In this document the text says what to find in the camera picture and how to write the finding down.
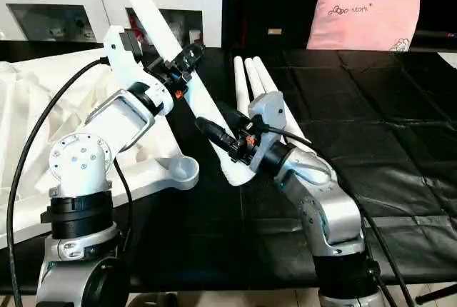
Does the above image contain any white plastic table leg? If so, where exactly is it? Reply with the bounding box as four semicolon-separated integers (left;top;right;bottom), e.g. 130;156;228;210
109;0;262;187
253;57;319;155
233;56;252;119
243;57;269;102

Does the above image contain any black sofa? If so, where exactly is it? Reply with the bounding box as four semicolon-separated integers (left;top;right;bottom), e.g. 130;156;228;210
221;0;457;53

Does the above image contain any black work mat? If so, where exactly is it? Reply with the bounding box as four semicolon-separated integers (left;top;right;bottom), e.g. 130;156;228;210
0;39;457;295

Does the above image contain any pink printed pillow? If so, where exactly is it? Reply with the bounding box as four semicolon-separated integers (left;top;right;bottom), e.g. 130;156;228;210
307;0;423;53

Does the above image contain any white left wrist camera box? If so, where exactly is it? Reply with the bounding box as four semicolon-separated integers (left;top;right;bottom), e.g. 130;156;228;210
102;26;174;116

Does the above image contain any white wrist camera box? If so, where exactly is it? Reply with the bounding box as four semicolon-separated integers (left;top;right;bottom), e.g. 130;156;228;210
102;26;174;116
248;91;287;144

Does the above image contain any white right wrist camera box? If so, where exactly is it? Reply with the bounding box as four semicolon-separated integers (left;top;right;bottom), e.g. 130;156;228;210
248;91;287;144

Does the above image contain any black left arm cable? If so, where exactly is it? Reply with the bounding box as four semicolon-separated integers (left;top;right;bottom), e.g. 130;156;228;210
6;57;111;305

